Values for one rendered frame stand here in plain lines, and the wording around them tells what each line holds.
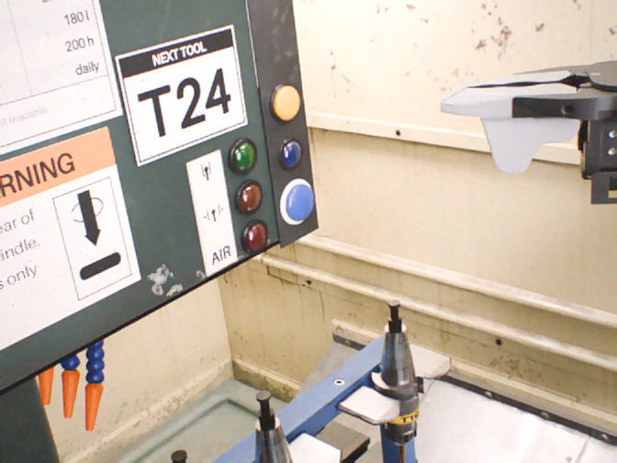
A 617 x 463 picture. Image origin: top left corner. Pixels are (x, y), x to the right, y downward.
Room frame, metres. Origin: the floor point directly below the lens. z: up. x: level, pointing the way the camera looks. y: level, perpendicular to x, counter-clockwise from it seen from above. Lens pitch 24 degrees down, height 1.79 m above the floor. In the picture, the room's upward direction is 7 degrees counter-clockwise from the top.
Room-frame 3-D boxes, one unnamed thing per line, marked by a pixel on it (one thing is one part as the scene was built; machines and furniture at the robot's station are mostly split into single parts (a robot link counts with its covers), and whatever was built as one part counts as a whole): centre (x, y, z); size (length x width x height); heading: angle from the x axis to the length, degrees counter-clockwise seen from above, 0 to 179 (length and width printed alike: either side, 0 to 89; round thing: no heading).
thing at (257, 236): (0.56, 0.04, 1.55); 0.02 x 0.01 x 0.02; 135
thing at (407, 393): (0.84, -0.09, 1.21); 0.06 x 0.06 x 0.03
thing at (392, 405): (0.80, -0.05, 1.21); 0.07 x 0.05 x 0.01; 45
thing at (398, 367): (0.84, -0.09, 1.26); 0.04 x 0.04 x 0.07
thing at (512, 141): (0.53, -0.15, 1.62); 0.09 x 0.03 x 0.06; 75
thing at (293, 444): (0.72, 0.02, 1.21); 0.07 x 0.05 x 0.01; 45
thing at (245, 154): (0.56, 0.04, 1.62); 0.02 x 0.01 x 0.02; 135
